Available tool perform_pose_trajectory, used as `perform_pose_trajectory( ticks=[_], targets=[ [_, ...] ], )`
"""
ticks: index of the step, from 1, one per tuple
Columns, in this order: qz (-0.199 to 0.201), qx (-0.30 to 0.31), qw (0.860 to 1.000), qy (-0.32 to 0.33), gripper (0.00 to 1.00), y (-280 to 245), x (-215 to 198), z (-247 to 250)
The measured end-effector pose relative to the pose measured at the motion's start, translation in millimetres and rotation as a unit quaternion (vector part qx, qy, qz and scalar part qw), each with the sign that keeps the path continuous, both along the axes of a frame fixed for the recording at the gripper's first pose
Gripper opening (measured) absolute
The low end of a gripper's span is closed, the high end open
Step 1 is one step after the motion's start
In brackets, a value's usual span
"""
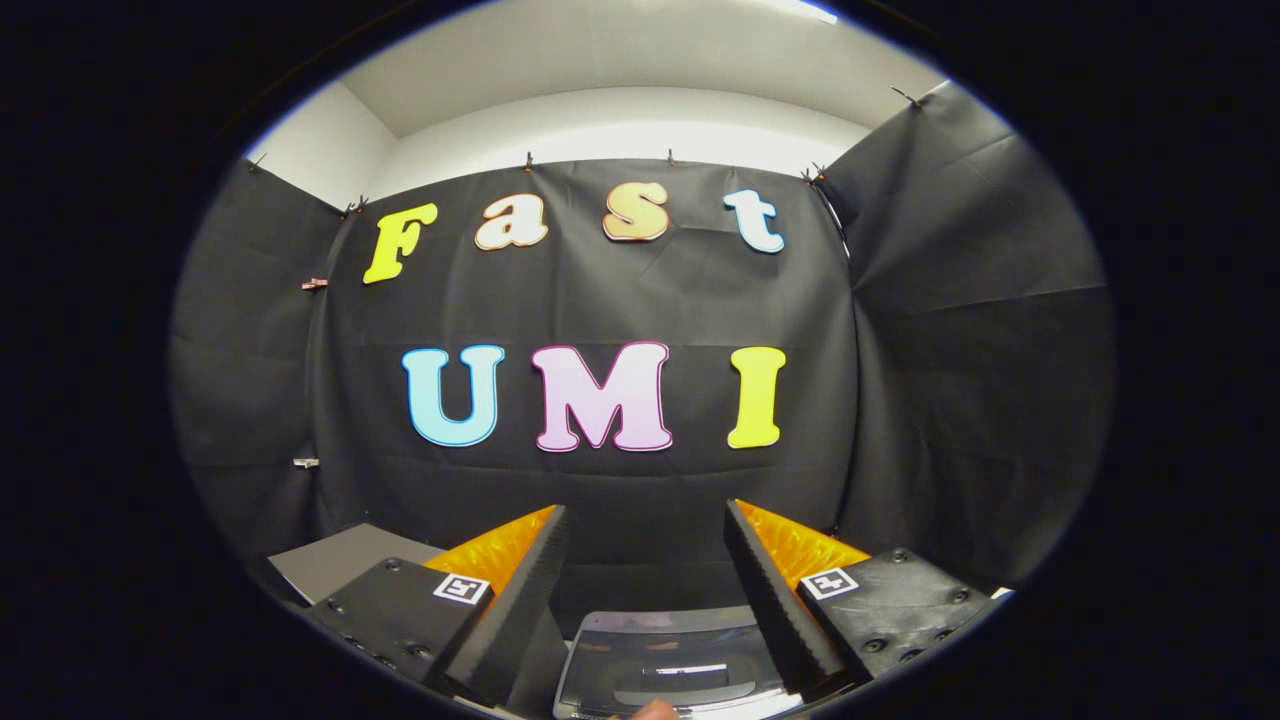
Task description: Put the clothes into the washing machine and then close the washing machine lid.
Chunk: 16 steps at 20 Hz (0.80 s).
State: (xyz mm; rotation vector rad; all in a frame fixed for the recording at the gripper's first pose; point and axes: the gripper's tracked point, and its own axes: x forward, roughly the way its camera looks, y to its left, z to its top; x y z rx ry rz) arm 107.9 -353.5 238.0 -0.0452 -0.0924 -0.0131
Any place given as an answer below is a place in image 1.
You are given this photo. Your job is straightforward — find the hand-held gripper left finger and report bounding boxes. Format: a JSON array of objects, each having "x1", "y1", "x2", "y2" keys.
[{"x1": 305, "y1": 505, "x2": 571, "y2": 709}]

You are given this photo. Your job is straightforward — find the grey washing machine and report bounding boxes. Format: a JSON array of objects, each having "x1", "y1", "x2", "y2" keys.
[{"x1": 552, "y1": 604, "x2": 807, "y2": 720}]

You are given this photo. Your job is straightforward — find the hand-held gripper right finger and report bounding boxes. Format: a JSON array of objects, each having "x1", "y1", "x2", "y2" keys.
[{"x1": 724, "y1": 499, "x2": 1002, "y2": 704}]

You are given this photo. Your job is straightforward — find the grey table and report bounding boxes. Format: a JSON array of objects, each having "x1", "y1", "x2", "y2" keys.
[{"x1": 268, "y1": 523, "x2": 447, "y2": 606}]

